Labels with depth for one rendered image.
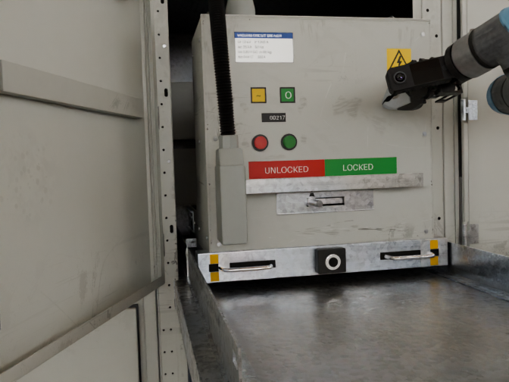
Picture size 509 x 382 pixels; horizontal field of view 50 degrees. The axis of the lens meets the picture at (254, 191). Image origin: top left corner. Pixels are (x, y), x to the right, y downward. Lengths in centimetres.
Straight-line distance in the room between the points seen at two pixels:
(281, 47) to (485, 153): 59
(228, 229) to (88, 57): 39
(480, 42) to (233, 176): 47
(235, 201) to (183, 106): 90
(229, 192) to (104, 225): 23
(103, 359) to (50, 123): 58
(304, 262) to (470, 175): 50
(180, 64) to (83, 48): 106
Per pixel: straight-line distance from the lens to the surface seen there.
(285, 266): 112
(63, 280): 90
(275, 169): 111
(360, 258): 117
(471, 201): 143
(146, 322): 126
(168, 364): 129
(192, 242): 131
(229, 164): 98
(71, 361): 127
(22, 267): 81
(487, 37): 99
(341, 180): 111
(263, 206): 111
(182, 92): 185
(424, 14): 143
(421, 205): 123
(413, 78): 103
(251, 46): 112
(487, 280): 116
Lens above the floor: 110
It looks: 3 degrees down
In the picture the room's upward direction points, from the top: 2 degrees counter-clockwise
